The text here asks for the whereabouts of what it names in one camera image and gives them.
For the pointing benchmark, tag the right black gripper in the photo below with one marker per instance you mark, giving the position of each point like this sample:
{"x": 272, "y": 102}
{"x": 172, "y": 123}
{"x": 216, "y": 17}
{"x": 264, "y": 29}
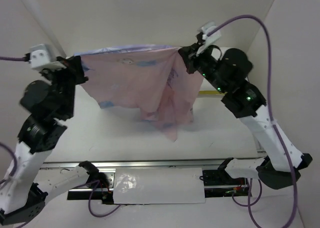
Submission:
{"x": 189, "y": 54}

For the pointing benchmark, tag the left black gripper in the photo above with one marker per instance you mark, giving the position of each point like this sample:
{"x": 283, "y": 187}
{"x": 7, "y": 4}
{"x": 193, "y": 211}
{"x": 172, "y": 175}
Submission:
{"x": 73, "y": 67}

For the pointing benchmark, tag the white pillow yellow edge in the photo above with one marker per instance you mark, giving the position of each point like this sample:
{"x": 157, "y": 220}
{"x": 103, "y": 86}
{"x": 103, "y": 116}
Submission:
{"x": 210, "y": 93}

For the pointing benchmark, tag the pink blue printed pillowcase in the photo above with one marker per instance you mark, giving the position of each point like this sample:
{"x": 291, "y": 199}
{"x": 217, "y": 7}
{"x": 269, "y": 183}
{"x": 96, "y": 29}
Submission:
{"x": 152, "y": 78}

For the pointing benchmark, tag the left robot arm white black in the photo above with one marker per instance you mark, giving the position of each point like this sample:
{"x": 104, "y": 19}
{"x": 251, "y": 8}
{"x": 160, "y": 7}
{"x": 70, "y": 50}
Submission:
{"x": 50, "y": 101}

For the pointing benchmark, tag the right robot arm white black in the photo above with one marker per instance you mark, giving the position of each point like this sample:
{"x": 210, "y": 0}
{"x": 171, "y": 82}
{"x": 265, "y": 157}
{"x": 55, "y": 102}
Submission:
{"x": 227, "y": 74}

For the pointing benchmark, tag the white cover plate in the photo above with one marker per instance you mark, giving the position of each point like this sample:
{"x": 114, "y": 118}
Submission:
{"x": 158, "y": 186}

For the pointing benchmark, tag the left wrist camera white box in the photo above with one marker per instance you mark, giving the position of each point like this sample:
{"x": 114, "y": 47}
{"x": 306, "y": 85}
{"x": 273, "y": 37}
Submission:
{"x": 42, "y": 57}

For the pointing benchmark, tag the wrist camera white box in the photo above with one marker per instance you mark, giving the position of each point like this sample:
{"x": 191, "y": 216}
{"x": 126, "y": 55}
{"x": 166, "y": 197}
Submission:
{"x": 207, "y": 37}
{"x": 42, "y": 57}

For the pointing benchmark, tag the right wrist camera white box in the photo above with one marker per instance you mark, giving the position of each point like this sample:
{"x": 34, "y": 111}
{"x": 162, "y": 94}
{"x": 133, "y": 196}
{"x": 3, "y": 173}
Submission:
{"x": 207, "y": 37}

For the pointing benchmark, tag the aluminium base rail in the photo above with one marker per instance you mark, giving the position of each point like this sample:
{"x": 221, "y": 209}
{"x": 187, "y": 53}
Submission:
{"x": 136, "y": 164}

